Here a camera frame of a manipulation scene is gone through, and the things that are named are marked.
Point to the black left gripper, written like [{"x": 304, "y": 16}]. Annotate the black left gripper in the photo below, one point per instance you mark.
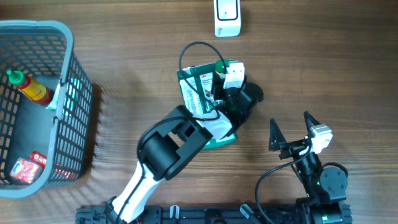
[{"x": 219, "y": 89}]

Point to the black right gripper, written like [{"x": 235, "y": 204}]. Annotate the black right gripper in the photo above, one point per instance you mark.
[{"x": 276, "y": 138}]

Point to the green sponge package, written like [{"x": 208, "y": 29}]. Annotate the green sponge package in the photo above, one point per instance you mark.
[{"x": 195, "y": 85}]

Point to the red sauce squeeze bottle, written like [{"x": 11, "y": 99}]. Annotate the red sauce squeeze bottle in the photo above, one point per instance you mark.
[{"x": 31, "y": 88}]

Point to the red tissue packet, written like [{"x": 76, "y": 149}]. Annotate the red tissue packet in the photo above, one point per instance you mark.
[{"x": 25, "y": 171}]

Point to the green lid jar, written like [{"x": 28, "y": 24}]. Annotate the green lid jar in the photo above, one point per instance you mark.
[{"x": 220, "y": 67}]

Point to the red candy bar wrapper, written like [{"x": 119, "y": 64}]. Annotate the red candy bar wrapper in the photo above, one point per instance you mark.
[{"x": 38, "y": 158}]

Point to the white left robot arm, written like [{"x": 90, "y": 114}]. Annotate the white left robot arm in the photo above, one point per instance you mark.
[{"x": 167, "y": 147}]

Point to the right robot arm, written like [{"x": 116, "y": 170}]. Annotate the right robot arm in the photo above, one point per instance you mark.
[{"x": 324, "y": 184}]

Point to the white barcode scanner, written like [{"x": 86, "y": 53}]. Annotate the white barcode scanner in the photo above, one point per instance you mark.
[{"x": 227, "y": 14}]

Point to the grey plastic shopping basket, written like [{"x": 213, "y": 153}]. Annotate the grey plastic shopping basket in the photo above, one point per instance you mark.
[{"x": 43, "y": 50}]

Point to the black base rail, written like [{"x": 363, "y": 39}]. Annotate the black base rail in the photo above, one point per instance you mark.
[{"x": 287, "y": 213}]

